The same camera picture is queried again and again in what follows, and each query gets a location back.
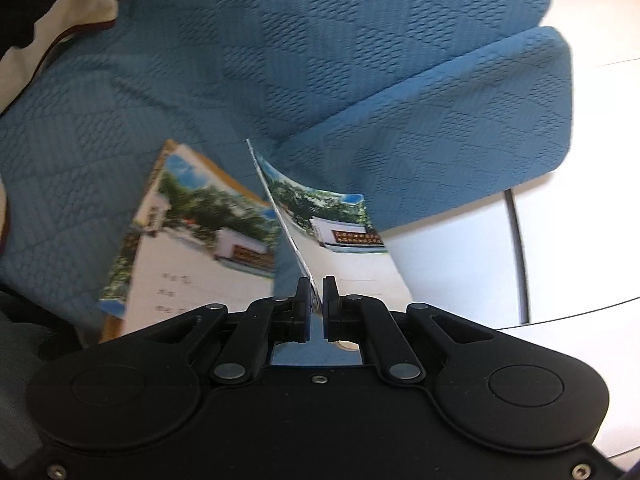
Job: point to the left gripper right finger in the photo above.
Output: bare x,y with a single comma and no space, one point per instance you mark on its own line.
368,323

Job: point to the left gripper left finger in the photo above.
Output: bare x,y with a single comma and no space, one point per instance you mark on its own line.
265,323

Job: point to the photo cover booklet back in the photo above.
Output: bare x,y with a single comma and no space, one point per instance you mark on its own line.
324,234

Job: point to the photo cover booklet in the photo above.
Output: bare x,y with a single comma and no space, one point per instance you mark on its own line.
324,234
200,244

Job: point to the photo cover booklet front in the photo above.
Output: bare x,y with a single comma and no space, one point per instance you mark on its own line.
200,244

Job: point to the blue textured sofa cover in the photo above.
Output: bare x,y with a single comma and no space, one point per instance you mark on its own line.
420,105

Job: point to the black curved metal rail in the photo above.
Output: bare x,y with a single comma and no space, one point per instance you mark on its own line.
519,257

